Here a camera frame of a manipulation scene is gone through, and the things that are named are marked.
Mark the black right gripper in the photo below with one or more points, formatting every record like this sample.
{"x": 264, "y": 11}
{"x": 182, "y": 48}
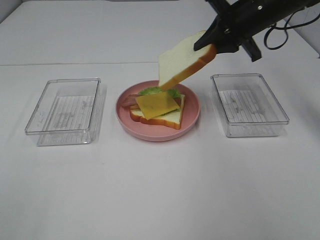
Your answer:
{"x": 243, "y": 19}

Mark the bread slice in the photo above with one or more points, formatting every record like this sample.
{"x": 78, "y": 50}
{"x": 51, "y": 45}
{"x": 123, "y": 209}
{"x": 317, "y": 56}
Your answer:
{"x": 172, "y": 119}
{"x": 182, "y": 61}

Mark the green lettuce leaf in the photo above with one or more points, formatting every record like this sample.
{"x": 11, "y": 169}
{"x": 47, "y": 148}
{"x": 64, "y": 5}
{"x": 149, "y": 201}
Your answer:
{"x": 154, "y": 90}

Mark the bacon strip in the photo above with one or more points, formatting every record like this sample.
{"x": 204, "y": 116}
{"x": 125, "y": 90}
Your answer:
{"x": 133, "y": 107}
{"x": 129, "y": 101}

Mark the yellow cheese slice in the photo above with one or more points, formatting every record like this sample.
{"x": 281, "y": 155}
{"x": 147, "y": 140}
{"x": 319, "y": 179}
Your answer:
{"x": 154, "y": 105}

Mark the right clear plastic tray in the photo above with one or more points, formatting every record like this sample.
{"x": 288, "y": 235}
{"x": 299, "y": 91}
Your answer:
{"x": 246, "y": 106}

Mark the clear plastic tray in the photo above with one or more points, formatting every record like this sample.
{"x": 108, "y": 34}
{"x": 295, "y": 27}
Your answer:
{"x": 67, "y": 113}
{"x": 246, "y": 106}

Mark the pink round plate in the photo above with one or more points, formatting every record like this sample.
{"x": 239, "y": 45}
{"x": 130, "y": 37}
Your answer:
{"x": 158, "y": 133}

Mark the left clear plastic tray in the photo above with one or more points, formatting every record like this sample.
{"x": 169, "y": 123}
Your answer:
{"x": 67, "y": 113}

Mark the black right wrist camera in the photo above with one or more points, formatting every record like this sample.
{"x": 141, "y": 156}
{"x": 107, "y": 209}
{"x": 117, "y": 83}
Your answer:
{"x": 251, "y": 48}

